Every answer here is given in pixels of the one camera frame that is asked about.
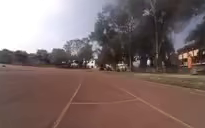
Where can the white building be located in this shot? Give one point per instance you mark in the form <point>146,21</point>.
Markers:
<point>90,63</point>

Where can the distant row of trees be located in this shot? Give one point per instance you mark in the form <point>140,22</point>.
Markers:
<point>30,56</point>

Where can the parked vehicle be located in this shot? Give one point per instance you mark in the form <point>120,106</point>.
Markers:
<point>107,67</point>
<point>121,66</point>

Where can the row of tall trees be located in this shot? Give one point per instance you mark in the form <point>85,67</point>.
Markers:
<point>136,33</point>

